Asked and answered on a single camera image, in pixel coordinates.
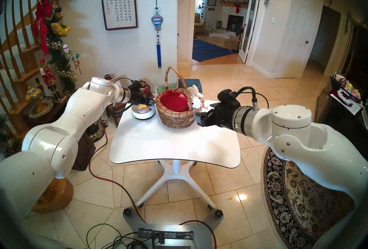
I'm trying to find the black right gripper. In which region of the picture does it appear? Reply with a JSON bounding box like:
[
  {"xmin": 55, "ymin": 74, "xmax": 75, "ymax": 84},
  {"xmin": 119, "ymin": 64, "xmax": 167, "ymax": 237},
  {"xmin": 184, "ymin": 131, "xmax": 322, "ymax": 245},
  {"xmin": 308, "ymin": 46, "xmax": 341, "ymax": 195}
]
[{"xmin": 193, "ymin": 101, "xmax": 241, "ymax": 128}]

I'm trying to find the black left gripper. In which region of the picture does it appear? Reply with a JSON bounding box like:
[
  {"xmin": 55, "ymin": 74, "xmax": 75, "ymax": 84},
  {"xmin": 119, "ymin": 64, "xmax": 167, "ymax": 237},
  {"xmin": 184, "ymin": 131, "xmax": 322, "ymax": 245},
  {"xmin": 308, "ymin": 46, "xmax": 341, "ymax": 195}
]
[{"xmin": 129, "ymin": 84, "xmax": 156, "ymax": 107}]

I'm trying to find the wicker basket with handle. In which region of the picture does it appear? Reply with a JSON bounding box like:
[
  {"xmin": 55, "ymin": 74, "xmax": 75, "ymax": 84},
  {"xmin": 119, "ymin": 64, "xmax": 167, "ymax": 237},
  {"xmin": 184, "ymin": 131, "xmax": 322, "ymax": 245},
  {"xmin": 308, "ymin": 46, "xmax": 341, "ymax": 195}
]
[{"xmin": 155, "ymin": 65, "xmax": 196, "ymax": 129}]

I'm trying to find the pastel egg decoration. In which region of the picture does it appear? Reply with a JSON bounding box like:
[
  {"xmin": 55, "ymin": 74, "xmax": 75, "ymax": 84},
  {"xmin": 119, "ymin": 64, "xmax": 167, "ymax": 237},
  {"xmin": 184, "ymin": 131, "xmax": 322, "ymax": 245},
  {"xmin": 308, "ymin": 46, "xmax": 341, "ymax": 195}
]
[{"xmin": 345, "ymin": 82, "xmax": 362, "ymax": 100}]

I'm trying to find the white plush bunny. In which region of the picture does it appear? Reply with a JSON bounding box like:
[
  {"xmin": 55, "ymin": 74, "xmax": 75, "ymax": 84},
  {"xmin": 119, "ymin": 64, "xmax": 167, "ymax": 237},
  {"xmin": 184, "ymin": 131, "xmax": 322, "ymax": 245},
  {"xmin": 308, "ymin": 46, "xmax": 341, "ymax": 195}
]
[{"xmin": 191, "ymin": 96, "xmax": 206, "ymax": 111}]

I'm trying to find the red black ceramic jar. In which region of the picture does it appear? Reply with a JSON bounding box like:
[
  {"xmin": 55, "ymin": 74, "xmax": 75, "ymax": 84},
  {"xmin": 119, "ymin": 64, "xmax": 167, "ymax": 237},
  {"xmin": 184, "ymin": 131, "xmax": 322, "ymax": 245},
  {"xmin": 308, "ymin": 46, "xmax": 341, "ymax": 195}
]
[{"xmin": 139, "ymin": 79, "xmax": 152, "ymax": 96}]

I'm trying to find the white round bowl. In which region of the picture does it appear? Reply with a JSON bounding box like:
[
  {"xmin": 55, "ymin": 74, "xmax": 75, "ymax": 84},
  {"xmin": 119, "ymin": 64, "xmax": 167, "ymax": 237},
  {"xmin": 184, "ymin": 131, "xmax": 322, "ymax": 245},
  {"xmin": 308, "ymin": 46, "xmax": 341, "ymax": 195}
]
[{"xmin": 132, "ymin": 102, "xmax": 156, "ymax": 121}]

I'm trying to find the red tulle cloth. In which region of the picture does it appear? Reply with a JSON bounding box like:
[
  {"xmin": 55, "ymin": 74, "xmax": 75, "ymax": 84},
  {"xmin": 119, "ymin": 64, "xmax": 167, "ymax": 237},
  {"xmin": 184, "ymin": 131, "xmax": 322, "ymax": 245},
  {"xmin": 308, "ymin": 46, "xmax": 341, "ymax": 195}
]
[{"xmin": 160, "ymin": 90, "xmax": 190, "ymax": 113}]

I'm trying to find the cream plush bunny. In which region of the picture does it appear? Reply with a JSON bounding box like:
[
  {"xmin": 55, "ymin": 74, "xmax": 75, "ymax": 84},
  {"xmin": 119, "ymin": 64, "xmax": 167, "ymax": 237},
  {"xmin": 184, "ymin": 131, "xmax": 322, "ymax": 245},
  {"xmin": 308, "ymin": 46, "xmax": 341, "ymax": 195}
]
[{"xmin": 188, "ymin": 84, "xmax": 204, "ymax": 98}]

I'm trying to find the blue fabric storage box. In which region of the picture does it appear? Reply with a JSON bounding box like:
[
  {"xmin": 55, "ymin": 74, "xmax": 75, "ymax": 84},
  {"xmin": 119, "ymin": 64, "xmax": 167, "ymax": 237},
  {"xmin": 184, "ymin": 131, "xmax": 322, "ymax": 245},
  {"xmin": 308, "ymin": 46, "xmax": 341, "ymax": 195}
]
[{"xmin": 178, "ymin": 79, "xmax": 203, "ymax": 93}]

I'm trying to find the small brown wooden stool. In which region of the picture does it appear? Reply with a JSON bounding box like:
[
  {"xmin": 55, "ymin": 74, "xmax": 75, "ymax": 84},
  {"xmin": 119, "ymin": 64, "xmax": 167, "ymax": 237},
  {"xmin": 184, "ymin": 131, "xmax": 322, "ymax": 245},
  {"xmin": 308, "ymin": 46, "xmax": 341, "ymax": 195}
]
[{"xmin": 105, "ymin": 102, "xmax": 127, "ymax": 128}]

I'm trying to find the blue floor rug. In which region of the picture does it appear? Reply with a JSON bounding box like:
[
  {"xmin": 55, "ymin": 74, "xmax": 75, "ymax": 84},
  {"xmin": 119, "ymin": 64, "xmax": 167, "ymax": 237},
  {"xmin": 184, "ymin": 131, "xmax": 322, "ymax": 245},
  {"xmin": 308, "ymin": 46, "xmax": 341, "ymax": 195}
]
[{"xmin": 192, "ymin": 39, "xmax": 239, "ymax": 62}]

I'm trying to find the blue vase knot hanging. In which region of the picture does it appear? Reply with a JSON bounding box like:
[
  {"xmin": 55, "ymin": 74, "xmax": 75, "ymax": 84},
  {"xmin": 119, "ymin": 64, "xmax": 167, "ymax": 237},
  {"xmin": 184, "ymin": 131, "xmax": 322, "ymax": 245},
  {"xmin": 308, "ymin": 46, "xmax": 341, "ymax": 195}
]
[{"xmin": 151, "ymin": 0, "xmax": 164, "ymax": 68}]

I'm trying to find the dark wooden cabinet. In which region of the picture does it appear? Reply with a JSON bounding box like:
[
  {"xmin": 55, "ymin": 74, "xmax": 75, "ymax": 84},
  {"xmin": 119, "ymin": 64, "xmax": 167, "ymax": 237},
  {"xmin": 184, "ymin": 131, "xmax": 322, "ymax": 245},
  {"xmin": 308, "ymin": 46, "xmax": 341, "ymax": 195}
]
[{"xmin": 23, "ymin": 99, "xmax": 97, "ymax": 171}]

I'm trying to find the black floor fan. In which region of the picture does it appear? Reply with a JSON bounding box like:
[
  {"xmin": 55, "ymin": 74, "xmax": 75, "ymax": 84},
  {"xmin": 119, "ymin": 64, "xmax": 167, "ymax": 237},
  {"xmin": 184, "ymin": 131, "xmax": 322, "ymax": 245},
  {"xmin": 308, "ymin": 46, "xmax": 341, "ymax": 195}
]
[{"xmin": 234, "ymin": 25, "xmax": 245, "ymax": 52}]

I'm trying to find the beige armchair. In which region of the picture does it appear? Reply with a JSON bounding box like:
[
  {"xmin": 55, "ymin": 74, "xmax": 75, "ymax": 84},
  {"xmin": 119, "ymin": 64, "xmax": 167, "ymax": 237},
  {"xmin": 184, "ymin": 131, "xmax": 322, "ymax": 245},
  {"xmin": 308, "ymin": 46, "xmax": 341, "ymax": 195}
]
[{"xmin": 194, "ymin": 13, "xmax": 207, "ymax": 31}]

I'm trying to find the green christmas garland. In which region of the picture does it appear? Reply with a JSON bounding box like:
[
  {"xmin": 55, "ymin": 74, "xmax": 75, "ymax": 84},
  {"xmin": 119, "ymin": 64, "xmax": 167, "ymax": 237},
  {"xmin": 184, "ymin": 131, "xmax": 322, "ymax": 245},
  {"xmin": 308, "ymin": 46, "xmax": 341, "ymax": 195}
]
[{"xmin": 43, "ymin": 4, "xmax": 88, "ymax": 99}]

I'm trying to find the black fireplace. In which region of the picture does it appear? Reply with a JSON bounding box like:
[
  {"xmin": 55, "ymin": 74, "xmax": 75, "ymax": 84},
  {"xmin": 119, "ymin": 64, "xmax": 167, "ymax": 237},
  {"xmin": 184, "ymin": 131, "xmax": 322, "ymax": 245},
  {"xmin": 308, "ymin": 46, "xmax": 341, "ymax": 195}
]
[{"xmin": 227, "ymin": 15, "xmax": 244, "ymax": 31}]

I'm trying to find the brass decorative plate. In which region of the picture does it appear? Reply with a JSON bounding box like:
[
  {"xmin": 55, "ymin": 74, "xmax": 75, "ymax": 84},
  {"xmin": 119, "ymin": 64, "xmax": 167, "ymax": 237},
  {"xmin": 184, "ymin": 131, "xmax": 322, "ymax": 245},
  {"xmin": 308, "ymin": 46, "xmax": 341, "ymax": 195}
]
[{"xmin": 28, "ymin": 98, "xmax": 55, "ymax": 120}]

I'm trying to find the white glass french door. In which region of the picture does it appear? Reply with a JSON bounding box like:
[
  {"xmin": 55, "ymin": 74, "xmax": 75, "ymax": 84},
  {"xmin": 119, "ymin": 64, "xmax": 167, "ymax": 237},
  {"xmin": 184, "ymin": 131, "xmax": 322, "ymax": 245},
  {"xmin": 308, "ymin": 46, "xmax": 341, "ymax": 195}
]
[{"xmin": 239, "ymin": 0, "xmax": 262, "ymax": 64}]

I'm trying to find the red nutcracker figure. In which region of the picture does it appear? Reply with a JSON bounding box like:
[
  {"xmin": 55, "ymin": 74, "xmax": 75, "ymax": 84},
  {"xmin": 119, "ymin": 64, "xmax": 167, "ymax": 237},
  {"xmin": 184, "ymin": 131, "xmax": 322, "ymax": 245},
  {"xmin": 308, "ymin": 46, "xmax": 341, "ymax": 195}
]
[{"xmin": 39, "ymin": 58, "xmax": 62, "ymax": 100}]

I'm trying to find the small black nutcracker figure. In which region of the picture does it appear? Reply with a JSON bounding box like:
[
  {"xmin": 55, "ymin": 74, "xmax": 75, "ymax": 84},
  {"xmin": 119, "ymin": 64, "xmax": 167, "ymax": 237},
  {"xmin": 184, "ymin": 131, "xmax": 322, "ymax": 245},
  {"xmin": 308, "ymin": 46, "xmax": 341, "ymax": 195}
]
[{"xmin": 35, "ymin": 78, "xmax": 46, "ymax": 98}]

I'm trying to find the yellow ceramic vase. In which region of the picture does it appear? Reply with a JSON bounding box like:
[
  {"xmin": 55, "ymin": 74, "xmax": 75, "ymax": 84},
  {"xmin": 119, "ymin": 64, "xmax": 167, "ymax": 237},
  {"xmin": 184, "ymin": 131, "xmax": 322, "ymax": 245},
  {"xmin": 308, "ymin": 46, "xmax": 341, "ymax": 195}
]
[{"xmin": 25, "ymin": 87, "xmax": 43, "ymax": 111}]

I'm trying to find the black power strip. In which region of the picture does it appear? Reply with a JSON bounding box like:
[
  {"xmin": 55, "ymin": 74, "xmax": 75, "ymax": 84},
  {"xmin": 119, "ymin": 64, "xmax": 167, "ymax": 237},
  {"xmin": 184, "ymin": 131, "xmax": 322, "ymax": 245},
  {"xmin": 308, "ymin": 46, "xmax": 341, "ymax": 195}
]
[{"xmin": 137, "ymin": 228, "xmax": 194, "ymax": 240}]

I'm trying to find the white panel door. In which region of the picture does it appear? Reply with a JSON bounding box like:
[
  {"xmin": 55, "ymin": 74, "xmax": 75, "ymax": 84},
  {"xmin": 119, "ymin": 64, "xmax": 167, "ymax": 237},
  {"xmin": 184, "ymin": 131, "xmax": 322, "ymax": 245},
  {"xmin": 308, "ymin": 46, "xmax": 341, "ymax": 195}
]
[{"xmin": 283, "ymin": 0, "xmax": 318, "ymax": 79}]

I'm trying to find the wooden staircase railing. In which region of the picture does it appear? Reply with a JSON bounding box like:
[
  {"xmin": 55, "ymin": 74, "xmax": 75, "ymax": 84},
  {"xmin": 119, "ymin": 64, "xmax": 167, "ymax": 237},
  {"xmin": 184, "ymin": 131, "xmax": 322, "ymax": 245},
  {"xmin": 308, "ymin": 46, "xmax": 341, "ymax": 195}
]
[{"xmin": 0, "ymin": 0, "xmax": 94, "ymax": 136}]

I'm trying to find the black piano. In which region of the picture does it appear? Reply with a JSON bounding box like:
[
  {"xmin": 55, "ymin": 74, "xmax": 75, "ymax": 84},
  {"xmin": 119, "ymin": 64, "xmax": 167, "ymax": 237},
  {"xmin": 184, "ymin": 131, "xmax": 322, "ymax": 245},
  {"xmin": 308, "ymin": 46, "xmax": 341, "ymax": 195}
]
[{"xmin": 315, "ymin": 74, "xmax": 368, "ymax": 151}]

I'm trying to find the oriental patterned round rug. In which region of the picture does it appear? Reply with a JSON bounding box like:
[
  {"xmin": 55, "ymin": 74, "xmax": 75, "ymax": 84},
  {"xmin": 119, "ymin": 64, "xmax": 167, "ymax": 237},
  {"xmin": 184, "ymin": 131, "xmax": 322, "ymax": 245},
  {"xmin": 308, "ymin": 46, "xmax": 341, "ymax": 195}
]
[{"xmin": 261, "ymin": 148, "xmax": 357, "ymax": 249}]

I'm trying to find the red ribbon bow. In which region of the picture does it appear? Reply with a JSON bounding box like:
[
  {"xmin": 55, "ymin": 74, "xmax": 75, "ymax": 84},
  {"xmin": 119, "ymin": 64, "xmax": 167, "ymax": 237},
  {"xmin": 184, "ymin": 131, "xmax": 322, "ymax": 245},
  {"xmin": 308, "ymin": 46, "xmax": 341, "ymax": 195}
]
[{"xmin": 32, "ymin": 0, "xmax": 53, "ymax": 56}]

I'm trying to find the red santa hat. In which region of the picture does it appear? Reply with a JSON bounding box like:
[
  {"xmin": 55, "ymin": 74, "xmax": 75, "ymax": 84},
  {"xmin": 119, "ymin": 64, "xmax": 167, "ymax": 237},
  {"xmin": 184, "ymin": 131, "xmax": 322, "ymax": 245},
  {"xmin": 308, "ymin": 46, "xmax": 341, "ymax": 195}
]
[{"xmin": 329, "ymin": 90, "xmax": 353, "ymax": 107}]

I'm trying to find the small christmas tree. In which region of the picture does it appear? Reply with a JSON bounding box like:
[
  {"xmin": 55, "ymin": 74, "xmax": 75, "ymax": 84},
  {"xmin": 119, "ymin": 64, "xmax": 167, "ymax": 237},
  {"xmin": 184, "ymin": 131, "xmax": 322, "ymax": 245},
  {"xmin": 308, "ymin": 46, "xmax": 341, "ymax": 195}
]
[{"xmin": 0, "ymin": 113, "xmax": 23, "ymax": 159}]

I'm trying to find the white paper sheet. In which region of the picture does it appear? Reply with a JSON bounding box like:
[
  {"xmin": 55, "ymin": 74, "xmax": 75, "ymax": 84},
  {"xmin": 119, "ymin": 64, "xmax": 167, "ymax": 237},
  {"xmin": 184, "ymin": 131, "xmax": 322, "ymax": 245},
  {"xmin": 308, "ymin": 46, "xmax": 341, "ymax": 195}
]
[{"xmin": 330, "ymin": 94, "xmax": 362, "ymax": 115}]

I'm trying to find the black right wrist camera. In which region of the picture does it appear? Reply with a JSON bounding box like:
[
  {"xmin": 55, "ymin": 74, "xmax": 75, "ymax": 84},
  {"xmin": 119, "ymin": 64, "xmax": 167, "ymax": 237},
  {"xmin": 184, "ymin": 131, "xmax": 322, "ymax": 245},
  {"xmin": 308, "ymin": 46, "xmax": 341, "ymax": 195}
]
[{"xmin": 217, "ymin": 89, "xmax": 242, "ymax": 103}]

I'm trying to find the black left camera cable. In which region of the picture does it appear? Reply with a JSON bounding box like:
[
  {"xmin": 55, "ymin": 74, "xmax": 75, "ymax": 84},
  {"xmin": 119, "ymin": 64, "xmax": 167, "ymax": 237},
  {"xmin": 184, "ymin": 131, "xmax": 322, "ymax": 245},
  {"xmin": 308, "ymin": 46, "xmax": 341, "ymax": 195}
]
[{"xmin": 111, "ymin": 77, "xmax": 135, "ymax": 112}]

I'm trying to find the black camera cable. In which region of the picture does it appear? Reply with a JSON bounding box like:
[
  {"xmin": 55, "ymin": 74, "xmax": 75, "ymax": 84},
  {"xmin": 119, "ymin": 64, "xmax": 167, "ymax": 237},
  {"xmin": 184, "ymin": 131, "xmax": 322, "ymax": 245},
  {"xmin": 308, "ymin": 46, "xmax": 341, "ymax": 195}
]
[
  {"xmin": 111, "ymin": 77, "xmax": 135, "ymax": 112},
  {"xmin": 234, "ymin": 86, "xmax": 269, "ymax": 109}
]

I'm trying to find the black right camera cable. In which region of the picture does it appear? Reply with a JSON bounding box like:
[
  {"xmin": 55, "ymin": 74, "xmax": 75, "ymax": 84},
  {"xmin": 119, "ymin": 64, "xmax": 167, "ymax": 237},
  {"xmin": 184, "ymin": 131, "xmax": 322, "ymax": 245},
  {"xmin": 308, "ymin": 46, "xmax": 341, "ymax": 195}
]
[{"xmin": 234, "ymin": 86, "xmax": 269, "ymax": 109}]

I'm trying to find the white table pedestal base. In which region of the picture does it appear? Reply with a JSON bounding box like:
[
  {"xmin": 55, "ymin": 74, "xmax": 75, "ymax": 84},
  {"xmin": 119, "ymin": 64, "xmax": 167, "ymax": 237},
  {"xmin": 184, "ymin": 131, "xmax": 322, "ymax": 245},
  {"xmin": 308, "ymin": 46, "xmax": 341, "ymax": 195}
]
[{"xmin": 135, "ymin": 159, "xmax": 223, "ymax": 211}]

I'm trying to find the colourful hanging ornament string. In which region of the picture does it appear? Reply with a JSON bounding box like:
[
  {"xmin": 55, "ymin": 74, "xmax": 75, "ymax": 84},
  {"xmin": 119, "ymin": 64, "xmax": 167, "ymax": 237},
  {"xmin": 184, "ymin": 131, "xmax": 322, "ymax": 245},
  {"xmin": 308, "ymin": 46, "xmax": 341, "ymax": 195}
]
[{"xmin": 70, "ymin": 53, "xmax": 82, "ymax": 75}]

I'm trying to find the red cable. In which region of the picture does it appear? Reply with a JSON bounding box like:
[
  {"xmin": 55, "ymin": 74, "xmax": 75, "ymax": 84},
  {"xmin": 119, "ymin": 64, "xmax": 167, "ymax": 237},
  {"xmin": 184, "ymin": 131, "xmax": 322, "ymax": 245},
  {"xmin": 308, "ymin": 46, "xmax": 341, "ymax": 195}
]
[
  {"xmin": 178, "ymin": 219, "xmax": 217, "ymax": 249},
  {"xmin": 88, "ymin": 125, "xmax": 144, "ymax": 223}
]

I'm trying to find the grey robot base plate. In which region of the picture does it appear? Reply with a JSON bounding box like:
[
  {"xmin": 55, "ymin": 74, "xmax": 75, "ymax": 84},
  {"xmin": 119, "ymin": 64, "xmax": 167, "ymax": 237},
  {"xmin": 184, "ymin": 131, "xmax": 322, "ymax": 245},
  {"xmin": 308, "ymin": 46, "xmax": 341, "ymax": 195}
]
[{"xmin": 123, "ymin": 208, "xmax": 224, "ymax": 249}]

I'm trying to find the green cable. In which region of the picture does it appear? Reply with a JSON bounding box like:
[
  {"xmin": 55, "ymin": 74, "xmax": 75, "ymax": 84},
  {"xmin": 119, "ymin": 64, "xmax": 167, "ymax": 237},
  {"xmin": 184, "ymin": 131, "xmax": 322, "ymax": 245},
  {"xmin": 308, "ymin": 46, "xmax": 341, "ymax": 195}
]
[{"xmin": 86, "ymin": 223, "xmax": 122, "ymax": 249}]

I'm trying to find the black cable bundle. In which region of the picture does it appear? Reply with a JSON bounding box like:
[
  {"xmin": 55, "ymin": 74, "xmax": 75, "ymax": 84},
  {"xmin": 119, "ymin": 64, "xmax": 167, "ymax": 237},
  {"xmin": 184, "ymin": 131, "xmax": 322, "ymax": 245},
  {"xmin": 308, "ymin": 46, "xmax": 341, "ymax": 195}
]
[{"xmin": 112, "ymin": 231, "xmax": 161, "ymax": 249}]

